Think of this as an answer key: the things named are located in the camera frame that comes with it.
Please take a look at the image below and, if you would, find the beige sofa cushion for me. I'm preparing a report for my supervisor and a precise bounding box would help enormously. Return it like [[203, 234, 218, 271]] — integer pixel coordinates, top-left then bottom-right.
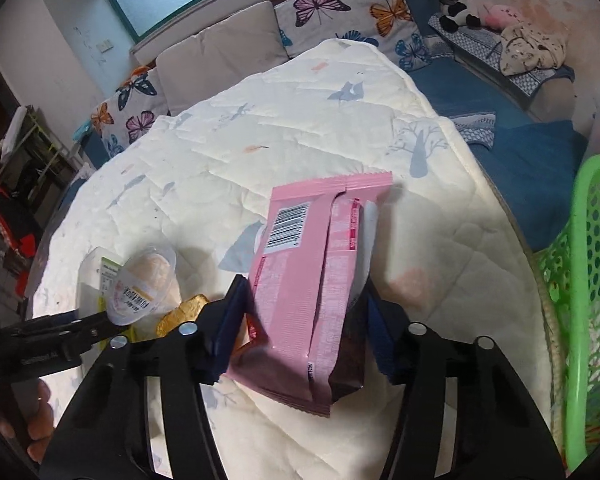
[[156, 1, 289, 116]]

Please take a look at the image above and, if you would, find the dark shelf with clutter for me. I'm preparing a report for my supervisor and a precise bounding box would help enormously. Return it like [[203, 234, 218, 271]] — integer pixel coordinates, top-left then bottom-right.
[[0, 71, 76, 300]]

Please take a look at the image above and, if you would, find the pink plush toy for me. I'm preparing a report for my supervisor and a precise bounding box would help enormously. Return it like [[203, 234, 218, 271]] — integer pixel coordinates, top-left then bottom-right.
[[481, 4, 524, 32]]

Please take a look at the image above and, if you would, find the orange gold foil wrapper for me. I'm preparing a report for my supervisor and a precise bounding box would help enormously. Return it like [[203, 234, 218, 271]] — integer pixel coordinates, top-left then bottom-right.
[[156, 295, 209, 338]]

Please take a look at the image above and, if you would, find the clear jelly cup with label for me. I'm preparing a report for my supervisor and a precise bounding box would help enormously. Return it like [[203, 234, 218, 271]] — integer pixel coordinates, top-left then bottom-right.
[[106, 244, 176, 326]]

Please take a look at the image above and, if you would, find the person's left hand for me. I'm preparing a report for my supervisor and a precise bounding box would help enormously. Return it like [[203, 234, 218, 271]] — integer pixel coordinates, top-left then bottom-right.
[[27, 379, 54, 464]]

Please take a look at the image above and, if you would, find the white quilted blanket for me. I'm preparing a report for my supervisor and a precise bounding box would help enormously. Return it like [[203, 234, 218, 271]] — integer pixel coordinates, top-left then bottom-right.
[[32, 39, 553, 479]]

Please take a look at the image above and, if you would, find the small butterfly print pillow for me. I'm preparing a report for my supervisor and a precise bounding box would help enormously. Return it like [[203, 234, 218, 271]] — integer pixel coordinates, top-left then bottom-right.
[[91, 66, 169, 158]]

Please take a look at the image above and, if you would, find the pink snack wrapper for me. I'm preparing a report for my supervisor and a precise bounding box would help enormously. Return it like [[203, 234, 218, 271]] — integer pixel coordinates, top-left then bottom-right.
[[228, 171, 393, 417]]

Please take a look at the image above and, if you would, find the large butterfly print pillow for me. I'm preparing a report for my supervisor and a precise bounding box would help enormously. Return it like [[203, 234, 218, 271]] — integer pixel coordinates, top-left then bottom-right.
[[274, 0, 431, 72]]

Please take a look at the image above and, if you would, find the cream spotted cloth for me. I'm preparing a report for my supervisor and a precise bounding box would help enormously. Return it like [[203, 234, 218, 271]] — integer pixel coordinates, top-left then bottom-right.
[[500, 23, 567, 77]]

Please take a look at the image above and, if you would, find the blue white patterned mat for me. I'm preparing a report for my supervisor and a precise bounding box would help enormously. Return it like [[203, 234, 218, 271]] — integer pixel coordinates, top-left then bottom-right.
[[428, 13, 574, 110]]

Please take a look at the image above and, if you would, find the green plastic mesh basket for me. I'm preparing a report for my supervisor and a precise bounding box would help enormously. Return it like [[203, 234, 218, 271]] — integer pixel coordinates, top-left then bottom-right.
[[539, 155, 600, 471]]

